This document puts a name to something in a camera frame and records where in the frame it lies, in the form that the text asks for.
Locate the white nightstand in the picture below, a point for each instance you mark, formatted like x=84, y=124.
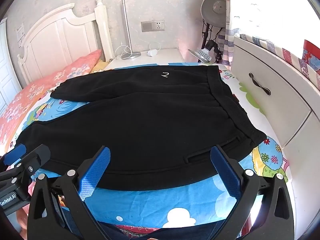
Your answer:
x=160, y=57

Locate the black clamp lamp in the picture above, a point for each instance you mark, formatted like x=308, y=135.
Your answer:
x=203, y=54

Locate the white wardrobe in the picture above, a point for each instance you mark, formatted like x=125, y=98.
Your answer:
x=7, y=67

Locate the colourful cartoon bed sheet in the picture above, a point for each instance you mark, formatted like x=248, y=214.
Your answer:
x=150, y=205

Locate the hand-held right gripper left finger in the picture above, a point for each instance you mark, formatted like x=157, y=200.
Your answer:
x=96, y=172

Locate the yellow pillow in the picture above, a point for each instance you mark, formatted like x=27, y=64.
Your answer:
x=100, y=66

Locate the patterned curtain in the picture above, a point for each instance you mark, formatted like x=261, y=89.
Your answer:
x=228, y=42

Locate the pink floral bedspread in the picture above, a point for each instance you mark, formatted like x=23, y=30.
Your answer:
x=37, y=90

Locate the black pants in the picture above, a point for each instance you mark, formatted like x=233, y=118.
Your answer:
x=150, y=117

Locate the patchwork cloth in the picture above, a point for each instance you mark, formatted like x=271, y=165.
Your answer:
x=280, y=51

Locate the white dresser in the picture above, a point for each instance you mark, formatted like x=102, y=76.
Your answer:
x=282, y=110

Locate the grey standing fan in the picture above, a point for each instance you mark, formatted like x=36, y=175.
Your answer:
x=215, y=7

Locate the silver table lamp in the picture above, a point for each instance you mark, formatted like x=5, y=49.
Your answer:
x=126, y=30

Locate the grey wall socket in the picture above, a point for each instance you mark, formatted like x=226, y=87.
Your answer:
x=153, y=26

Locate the white wooden headboard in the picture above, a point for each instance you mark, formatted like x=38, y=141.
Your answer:
x=55, y=35

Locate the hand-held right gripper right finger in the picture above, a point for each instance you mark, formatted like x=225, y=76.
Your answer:
x=225, y=172

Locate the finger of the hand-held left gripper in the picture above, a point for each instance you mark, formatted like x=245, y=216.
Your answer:
x=15, y=153
x=37, y=156

